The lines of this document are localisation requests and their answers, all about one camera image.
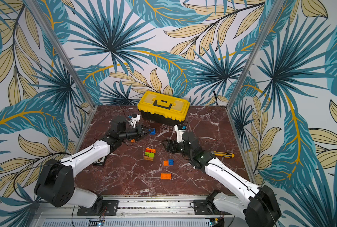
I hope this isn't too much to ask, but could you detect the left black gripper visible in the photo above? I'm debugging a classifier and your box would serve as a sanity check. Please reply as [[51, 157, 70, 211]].
[[120, 123, 154, 142]]

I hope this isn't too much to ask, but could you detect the green 2x4 brick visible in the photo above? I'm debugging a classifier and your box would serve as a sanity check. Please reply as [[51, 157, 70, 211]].
[[145, 152, 155, 158]]

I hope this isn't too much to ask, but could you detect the tan 2x4 brick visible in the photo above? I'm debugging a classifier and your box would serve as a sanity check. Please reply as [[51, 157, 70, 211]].
[[144, 156, 154, 161]]

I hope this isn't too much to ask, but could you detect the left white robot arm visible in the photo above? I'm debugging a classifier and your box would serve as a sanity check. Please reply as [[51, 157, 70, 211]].
[[34, 114, 154, 212]]

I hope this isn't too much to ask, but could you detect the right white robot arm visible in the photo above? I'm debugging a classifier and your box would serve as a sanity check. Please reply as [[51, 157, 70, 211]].
[[162, 132, 281, 227]]

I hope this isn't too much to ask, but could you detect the yellow black toolbox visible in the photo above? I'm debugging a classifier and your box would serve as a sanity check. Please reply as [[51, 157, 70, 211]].
[[137, 91, 190, 126]]

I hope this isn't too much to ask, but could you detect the yellow utility knife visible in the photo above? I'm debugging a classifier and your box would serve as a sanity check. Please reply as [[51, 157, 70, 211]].
[[212, 151, 235, 159]]

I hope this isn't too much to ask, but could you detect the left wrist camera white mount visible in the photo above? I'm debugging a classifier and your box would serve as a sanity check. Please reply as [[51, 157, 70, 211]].
[[128, 114, 141, 128]]

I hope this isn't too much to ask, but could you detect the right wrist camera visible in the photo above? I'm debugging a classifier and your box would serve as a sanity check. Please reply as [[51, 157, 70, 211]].
[[174, 124, 186, 143]]

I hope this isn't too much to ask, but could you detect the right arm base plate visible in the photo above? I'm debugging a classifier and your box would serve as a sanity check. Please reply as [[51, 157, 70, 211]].
[[192, 200, 222, 215]]

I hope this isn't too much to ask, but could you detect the aluminium front rail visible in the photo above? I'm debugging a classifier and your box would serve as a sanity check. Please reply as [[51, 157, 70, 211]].
[[29, 195, 247, 227]]

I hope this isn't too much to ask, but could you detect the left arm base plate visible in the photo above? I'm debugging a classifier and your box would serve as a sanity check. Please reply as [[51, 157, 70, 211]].
[[77, 200, 119, 216]]

